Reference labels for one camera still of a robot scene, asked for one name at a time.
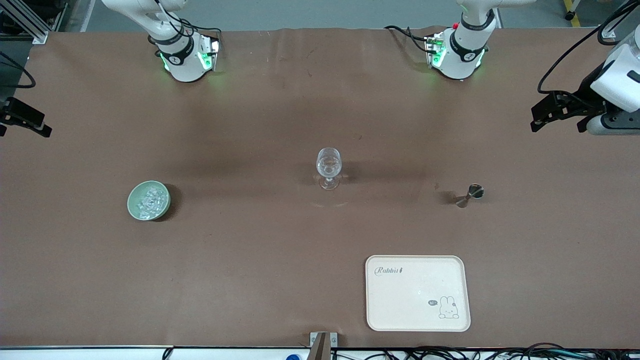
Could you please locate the steel double jigger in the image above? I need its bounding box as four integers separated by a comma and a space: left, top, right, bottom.
456, 184, 484, 208

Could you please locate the pile of clear ice cubes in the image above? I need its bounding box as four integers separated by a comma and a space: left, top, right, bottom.
137, 185, 168, 219

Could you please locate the clear stemmed wine glass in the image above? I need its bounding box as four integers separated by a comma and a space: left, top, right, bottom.
316, 147, 344, 191

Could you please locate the pale green ceramic bowl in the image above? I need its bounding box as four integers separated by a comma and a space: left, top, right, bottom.
127, 180, 171, 221

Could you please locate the cream rabbit print tray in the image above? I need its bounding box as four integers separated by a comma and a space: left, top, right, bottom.
365, 255, 472, 332

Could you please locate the brown table cover sheet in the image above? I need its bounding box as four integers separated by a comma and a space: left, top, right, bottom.
0, 27, 640, 350

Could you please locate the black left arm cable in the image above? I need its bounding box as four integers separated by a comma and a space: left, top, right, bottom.
537, 0, 640, 96

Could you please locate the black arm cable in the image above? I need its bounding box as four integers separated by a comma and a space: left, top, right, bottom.
0, 50, 37, 90
537, 0, 640, 96

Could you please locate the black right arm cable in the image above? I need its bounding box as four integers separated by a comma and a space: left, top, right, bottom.
0, 50, 37, 90

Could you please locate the black base cable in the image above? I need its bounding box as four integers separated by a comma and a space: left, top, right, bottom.
179, 18, 224, 37
383, 24, 434, 54

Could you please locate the white table edge rail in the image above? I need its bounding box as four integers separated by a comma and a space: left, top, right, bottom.
0, 345, 640, 360

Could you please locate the black cable bundle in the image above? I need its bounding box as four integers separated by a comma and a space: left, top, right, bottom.
331, 342, 640, 360

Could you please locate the grey metal mounting bracket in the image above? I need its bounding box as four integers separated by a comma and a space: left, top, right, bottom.
309, 331, 338, 360

